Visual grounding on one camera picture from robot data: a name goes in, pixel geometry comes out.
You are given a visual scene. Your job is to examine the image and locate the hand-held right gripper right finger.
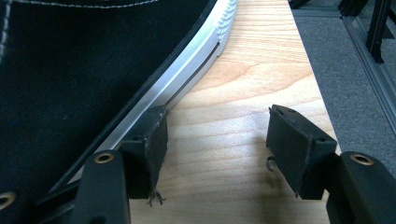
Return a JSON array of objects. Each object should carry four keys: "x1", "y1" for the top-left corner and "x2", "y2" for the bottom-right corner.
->
[{"x1": 265, "y1": 104, "x2": 338, "y2": 201}]

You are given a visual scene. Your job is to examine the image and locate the black metal stand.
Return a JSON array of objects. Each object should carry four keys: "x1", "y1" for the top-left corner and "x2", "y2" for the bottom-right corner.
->
[{"x1": 338, "y1": 0, "x2": 396, "y2": 64}]

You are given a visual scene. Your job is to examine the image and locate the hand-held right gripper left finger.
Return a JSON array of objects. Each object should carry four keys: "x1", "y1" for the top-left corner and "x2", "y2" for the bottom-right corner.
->
[{"x1": 120, "y1": 105, "x2": 169, "y2": 204}]

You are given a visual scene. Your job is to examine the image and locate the metal floor rail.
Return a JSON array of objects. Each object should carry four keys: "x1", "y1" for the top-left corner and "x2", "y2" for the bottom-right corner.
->
[{"x1": 342, "y1": 15, "x2": 396, "y2": 135}]

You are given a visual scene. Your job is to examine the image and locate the black canvas sneaker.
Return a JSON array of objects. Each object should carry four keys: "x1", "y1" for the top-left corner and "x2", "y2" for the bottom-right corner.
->
[{"x1": 0, "y1": 0, "x2": 239, "y2": 224}]

